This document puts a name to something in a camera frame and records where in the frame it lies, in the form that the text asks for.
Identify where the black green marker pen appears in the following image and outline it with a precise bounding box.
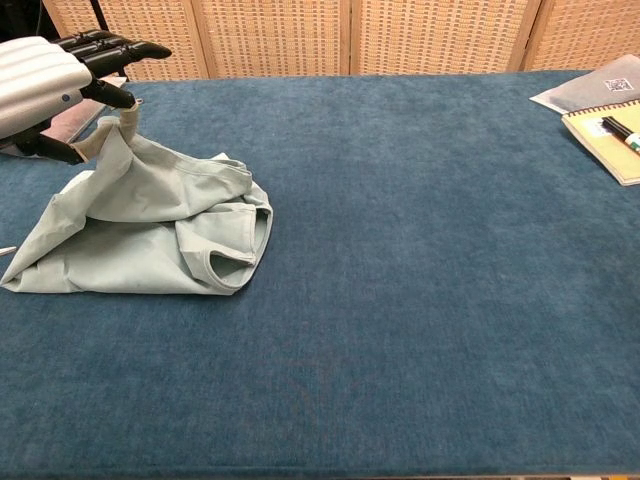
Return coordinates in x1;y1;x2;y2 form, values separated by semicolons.
601;116;640;154

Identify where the wooden woven folding screen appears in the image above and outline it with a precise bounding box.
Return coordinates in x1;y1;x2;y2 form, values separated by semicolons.
42;0;640;81

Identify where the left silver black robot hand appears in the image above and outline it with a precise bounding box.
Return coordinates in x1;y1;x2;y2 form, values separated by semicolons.
0;29;173;166

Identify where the kraft spiral notebook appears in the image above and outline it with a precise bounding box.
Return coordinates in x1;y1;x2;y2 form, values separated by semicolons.
560;99;640;187

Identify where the grey frosted bag QR label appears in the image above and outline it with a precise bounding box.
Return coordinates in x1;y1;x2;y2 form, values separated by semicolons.
529;67;640;115

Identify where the pale green T-shirt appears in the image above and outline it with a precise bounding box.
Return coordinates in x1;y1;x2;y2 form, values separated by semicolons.
0;115;275;296

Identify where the blue carpet table cover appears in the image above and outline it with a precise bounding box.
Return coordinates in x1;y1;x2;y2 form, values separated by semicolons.
0;69;640;480

